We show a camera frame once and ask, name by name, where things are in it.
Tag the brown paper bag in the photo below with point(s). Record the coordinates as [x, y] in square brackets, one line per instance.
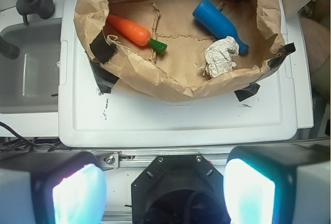
[177, 75]

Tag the grey sink basin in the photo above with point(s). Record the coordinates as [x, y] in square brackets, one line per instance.
[29, 83]

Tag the orange toy carrot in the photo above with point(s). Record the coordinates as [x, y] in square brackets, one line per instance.
[136, 33]

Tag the aluminium rail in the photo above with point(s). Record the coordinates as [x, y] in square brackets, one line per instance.
[142, 157]

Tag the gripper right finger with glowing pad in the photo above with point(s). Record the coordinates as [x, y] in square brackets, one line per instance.
[278, 184]

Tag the black octagonal mount plate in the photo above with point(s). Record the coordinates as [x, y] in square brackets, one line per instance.
[179, 189]

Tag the blue plastic bottle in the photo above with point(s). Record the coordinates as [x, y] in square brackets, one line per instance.
[218, 24]

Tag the dark grey faucet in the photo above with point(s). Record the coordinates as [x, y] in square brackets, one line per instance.
[43, 8]

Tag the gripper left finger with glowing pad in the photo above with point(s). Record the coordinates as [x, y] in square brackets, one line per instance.
[52, 187]

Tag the crumpled white paper ball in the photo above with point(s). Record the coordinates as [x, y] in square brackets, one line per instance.
[219, 57]

